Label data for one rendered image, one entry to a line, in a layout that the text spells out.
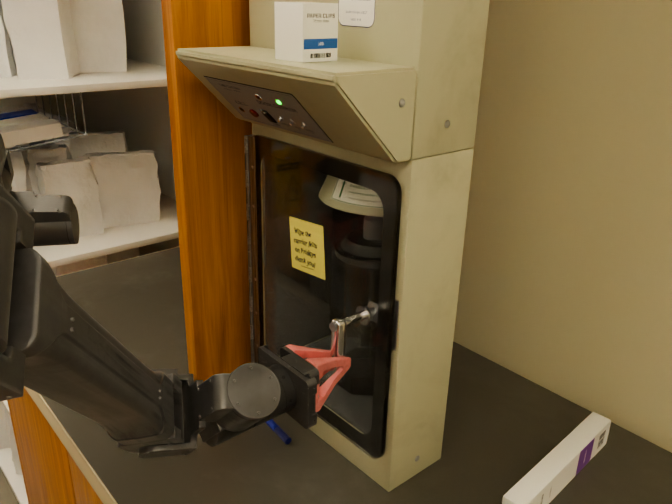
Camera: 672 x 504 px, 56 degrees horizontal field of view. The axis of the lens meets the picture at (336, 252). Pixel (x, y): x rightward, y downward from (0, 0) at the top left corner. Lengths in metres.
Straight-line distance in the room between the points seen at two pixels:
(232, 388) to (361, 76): 0.33
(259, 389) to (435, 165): 0.32
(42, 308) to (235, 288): 0.71
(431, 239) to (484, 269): 0.48
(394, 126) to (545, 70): 0.48
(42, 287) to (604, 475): 0.85
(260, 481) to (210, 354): 0.26
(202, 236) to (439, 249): 0.40
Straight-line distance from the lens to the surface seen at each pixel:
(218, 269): 1.04
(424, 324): 0.82
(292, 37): 0.72
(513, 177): 1.16
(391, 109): 0.67
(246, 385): 0.64
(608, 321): 1.13
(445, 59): 0.72
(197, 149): 0.97
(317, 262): 0.86
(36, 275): 0.40
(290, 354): 0.76
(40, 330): 0.39
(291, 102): 0.73
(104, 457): 1.03
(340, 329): 0.78
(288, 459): 0.98
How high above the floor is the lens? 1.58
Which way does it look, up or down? 22 degrees down
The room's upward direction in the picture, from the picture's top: 1 degrees clockwise
